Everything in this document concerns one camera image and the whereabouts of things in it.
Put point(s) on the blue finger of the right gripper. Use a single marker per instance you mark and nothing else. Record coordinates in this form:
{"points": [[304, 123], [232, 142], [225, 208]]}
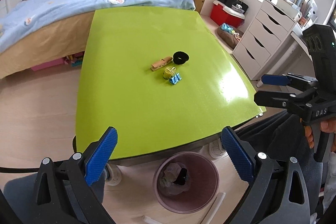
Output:
{"points": [[278, 80]]}

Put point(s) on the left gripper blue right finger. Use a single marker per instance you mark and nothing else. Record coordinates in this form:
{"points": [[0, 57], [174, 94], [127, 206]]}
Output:
{"points": [[243, 163]]}

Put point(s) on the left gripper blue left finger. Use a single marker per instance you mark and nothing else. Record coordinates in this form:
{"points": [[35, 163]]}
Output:
{"points": [[100, 155]]}

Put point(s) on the black hair scrunchie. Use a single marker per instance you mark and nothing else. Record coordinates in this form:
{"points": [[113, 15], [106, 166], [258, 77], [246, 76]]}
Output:
{"points": [[180, 58]]}

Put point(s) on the wooden clothespin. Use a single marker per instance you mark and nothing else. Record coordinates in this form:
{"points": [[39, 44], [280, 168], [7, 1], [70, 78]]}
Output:
{"points": [[161, 63]]}

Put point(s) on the pink trash bin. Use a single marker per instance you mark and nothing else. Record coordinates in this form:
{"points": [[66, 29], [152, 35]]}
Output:
{"points": [[186, 182]]}

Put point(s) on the white plastic strip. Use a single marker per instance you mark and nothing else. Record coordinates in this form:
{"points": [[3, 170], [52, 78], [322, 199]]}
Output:
{"points": [[216, 205]]}

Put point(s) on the white drawer cabinet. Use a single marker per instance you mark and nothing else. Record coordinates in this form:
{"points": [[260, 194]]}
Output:
{"points": [[265, 39]]}

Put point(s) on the brown pet bed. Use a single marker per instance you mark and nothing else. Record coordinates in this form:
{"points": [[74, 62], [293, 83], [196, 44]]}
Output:
{"points": [[230, 35]]}

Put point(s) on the red storage box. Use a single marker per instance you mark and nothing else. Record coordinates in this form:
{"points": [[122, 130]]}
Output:
{"points": [[221, 13]]}

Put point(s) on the green table mat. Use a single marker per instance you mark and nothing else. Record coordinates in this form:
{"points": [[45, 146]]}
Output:
{"points": [[117, 88]]}

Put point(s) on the light blue bed blanket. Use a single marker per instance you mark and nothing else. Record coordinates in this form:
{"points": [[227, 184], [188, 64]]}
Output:
{"points": [[31, 15]]}

